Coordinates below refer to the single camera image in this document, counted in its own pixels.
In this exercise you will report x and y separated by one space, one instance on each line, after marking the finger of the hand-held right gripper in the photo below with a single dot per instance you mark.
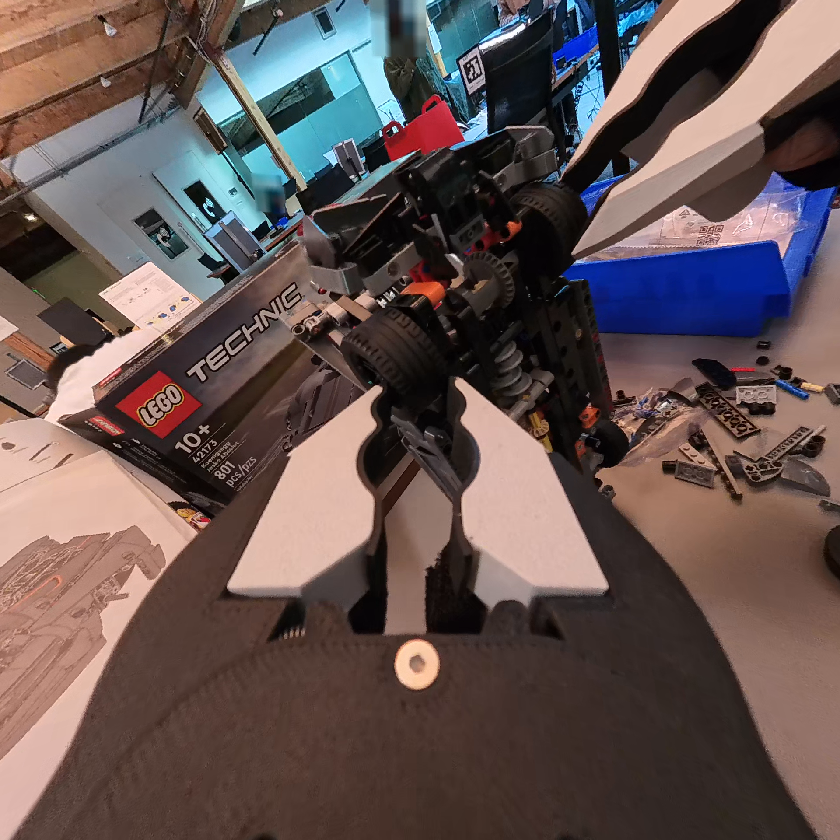
630 92
709 164

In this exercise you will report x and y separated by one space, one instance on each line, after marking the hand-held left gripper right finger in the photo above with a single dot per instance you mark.
531 525

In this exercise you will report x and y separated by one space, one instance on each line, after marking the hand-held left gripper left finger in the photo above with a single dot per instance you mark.
308 525

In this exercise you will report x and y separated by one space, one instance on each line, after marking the grey lego car chassis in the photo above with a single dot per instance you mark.
394 354

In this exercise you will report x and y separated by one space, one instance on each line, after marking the colourful lego leaflet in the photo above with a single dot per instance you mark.
190 517

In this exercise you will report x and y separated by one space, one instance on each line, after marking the small bag of lego pieces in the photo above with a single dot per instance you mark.
649 420

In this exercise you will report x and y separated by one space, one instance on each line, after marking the dark lego set box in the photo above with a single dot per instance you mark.
229 367

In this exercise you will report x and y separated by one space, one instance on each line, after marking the scattered loose lego pieces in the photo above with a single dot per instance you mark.
725 408

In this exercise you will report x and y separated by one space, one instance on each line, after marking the loose black lego wheel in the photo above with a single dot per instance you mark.
832 551

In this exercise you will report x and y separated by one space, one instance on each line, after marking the person's right hand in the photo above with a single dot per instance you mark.
807 148

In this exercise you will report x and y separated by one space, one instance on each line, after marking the black vertical pole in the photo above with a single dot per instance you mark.
607 39

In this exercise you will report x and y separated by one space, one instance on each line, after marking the clear plastic bags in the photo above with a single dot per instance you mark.
695 226

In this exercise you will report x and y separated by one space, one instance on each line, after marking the black office chair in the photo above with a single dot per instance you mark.
518 72

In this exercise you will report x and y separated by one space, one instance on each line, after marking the blue storage bin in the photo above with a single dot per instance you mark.
689 295

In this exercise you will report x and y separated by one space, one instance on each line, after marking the black and white tag sign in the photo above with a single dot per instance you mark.
472 69

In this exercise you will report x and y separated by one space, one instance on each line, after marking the red tote bag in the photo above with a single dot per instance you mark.
426 134

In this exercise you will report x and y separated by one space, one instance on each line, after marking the open instruction booklet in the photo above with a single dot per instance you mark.
65 499

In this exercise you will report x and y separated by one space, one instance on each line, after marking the white instruction poster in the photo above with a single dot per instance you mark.
144 295

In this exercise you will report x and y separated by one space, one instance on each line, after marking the grey equipment case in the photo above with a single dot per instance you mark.
229 243

